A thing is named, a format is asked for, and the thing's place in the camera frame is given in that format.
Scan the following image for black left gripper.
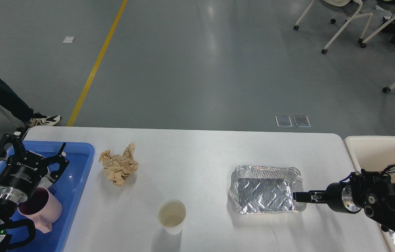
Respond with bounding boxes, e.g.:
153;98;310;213
0;130;70;203

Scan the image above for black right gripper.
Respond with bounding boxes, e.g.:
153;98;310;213
292;182;361;213

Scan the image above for pink mug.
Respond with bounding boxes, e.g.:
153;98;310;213
17;188;63;233

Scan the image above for aluminium foil tray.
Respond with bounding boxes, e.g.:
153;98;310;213
229;165;306;214

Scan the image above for white paper cup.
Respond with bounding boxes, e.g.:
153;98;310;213
157;199;187;236

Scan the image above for stainless steel tray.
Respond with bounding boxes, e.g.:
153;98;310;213
38;166;57;195

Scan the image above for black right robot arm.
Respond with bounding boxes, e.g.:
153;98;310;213
292;164;395;232

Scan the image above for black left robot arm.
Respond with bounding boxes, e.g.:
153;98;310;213
0;132;69;252

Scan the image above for blue plastic tray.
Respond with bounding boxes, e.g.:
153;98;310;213
0;140;95;252

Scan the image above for floor outlet plate right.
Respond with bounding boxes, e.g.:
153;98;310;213
293;115;311;127

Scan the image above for floor outlet plate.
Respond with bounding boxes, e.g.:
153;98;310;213
293;115;311;127
275;115;293;128

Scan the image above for floor outlet plate left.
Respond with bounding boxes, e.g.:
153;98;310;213
275;115;293;128

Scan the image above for person in dark jeans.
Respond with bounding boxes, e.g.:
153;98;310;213
0;79;62;127

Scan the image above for crumpled brown paper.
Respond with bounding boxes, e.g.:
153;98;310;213
98;142;139;186

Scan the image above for beige plastic bin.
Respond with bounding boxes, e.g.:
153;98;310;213
344;136;395;252

